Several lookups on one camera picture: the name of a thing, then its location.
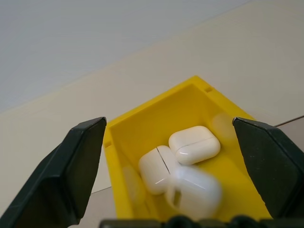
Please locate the white case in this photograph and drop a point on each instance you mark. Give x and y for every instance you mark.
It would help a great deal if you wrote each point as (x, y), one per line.
(194, 145)
(197, 192)
(156, 171)

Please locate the yellow plastic bin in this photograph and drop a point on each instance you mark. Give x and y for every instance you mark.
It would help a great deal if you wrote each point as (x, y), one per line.
(147, 123)

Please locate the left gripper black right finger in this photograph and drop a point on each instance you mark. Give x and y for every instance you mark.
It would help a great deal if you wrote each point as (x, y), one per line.
(273, 166)

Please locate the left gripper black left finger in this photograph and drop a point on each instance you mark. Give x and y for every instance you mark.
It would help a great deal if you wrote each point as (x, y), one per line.
(59, 178)

